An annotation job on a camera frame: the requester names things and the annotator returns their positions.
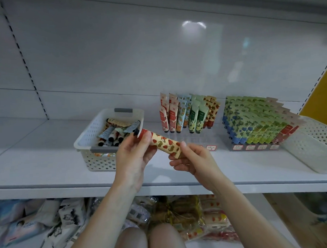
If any person's right hand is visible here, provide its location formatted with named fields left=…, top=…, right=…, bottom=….
left=168, top=140, right=228, bottom=194

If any person's left hand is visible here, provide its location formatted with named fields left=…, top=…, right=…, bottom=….
left=112, top=129, right=160, bottom=191

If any pile of pale hand cream tubes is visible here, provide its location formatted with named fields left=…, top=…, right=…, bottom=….
left=95, top=117, right=142, bottom=148

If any white perforated plastic basket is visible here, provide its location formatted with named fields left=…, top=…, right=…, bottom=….
left=72, top=107, right=147, bottom=173
left=279, top=114, right=327, bottom=176

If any orange sunflower hand cream tube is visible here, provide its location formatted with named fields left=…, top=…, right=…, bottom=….
left=138, top=127, right=183, bottom=160

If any row of hand cream tubes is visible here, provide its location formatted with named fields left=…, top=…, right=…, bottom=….
left=158, top=86, right=306, bottom=149

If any white metal shelf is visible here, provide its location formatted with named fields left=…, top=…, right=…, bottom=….
left=0, top=0, right=327, bottom=248

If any person's left forearm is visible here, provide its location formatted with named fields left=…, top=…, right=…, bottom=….
left=60, top=180, right=148, bottom=248

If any person's right forearm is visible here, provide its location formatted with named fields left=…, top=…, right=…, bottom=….
left=210, top=178, right=297, bottom=248

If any person's right leg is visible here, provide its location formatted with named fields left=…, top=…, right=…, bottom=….
left=147, top=222, right=188, bottom=248

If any person's leg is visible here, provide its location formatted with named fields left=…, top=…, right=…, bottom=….
left=147, top=222, right=188, bottom=248
left=111, top=226, right=149, bottom=248

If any person's left leg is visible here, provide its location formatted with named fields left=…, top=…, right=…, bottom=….
left=111, top=226, right=149, bottom=248

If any pile of snack packets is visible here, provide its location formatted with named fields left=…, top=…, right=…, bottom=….
left=0, top=190, right=240, bottom=248

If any clear divider tray with labels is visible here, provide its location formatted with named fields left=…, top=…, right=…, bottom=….
left=205, top=142, right=281, bottom=153

